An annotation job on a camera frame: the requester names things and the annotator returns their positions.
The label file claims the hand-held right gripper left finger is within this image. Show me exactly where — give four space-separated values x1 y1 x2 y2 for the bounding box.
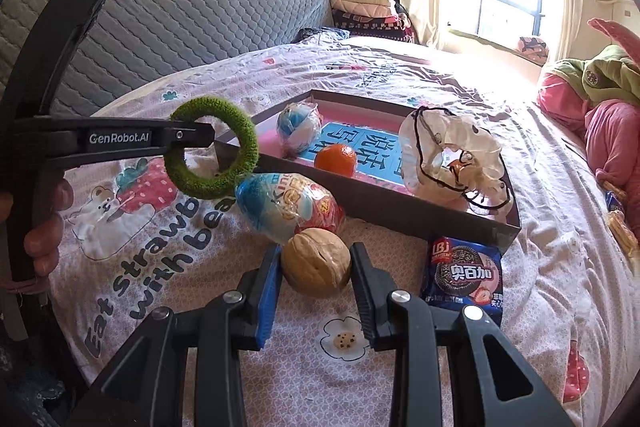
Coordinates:
65 244 284 427

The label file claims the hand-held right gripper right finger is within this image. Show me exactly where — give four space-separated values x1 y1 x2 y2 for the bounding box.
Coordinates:
349 242 573 427

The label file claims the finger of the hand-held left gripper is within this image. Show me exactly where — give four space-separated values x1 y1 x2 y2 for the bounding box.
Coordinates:
166 119 217 154

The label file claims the green fuzzy ring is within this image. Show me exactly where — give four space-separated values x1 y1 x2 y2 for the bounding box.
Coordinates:
163 97 260 200

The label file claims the walnut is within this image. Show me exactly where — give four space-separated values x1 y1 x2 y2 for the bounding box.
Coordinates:
280 228 353 298

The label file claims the shallow cardboard box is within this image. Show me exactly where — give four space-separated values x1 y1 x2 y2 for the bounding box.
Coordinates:
212 89 522 256

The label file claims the egg-shaped toy packet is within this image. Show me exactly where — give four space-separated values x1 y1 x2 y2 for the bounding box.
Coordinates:
235 173 347 244
276 102 324 156

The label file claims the orange mandarin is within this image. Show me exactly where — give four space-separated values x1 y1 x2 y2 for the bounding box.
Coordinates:
314 143 359 178

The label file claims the person's left hand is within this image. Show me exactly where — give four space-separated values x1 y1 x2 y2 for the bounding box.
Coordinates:
0 179 74 293

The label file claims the strawberry print bedsheet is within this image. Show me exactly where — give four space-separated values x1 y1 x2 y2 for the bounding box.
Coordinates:
47 34 640 427

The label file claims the blue cookie packet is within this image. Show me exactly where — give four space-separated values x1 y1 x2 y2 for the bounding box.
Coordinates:
419 235 504 324

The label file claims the grey quilted headboard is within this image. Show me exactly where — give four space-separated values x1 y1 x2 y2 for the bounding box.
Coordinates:
0 0 332 124

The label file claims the dark blue cloth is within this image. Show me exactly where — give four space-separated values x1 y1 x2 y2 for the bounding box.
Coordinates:
295 27 349 44

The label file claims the dark patterned folded blanket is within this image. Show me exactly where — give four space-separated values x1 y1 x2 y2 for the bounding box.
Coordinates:
332 9 414 42

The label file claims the long yellow snack packet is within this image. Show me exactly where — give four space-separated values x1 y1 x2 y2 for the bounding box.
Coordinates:
604 209 640 259

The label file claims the small blue snack packet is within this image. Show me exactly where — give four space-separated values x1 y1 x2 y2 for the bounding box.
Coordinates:
604 189 627 214

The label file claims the pink fleece clothing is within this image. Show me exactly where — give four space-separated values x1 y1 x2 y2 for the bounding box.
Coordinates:
537 73 640 195

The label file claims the patterned cushion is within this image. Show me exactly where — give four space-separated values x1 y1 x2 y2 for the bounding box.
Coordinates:
517 36 550 60

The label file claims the green fleece clothing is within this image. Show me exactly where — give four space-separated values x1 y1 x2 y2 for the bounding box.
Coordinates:
549 44 640 108

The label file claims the pink plush cloth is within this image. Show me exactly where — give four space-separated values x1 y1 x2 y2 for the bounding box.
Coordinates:
587 18 640 64

